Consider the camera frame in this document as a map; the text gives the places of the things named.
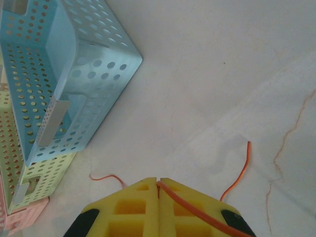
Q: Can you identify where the orange thin wire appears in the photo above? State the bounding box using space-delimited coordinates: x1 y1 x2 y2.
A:
89 141 252 237

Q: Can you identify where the blue perforated plastic basket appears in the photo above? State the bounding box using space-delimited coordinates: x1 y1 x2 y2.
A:
0 0 144 167

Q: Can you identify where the pink perforated plastic basket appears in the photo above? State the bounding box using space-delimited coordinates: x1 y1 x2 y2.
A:
0 172 50 232

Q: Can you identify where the green perforated plastic basket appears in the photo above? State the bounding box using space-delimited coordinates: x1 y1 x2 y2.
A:
0 53 77 214

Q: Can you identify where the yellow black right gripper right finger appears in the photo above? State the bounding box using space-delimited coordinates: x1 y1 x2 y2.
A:
158 177 257 237

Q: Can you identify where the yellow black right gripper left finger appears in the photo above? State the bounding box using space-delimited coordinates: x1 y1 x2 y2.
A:
63 176 158 237

